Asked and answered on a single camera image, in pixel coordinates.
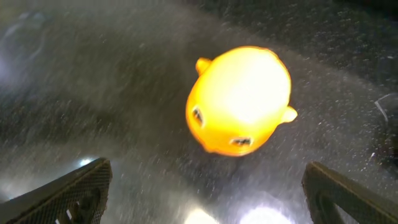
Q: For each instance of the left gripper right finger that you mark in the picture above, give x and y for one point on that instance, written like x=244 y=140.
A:
x=348 y=199

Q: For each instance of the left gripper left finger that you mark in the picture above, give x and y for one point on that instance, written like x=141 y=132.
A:
x=62 y=199

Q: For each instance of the yellow rubber duck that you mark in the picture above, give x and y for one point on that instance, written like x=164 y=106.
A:
x=239 y=102

